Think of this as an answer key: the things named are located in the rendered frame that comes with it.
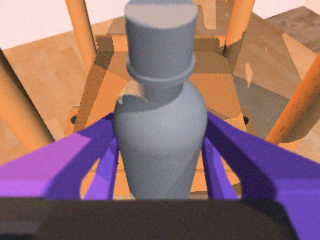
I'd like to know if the small orange wooden shelving unit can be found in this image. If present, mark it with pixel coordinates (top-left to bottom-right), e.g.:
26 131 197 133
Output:
0 0 320 195

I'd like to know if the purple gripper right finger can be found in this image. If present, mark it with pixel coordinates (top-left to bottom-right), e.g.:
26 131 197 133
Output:
201 111 320 240

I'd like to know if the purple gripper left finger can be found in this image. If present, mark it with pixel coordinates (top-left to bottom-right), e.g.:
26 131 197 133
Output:
0 111 119 199

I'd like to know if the grey bottle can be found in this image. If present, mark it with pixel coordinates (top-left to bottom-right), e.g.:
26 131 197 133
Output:
113 0 208 199

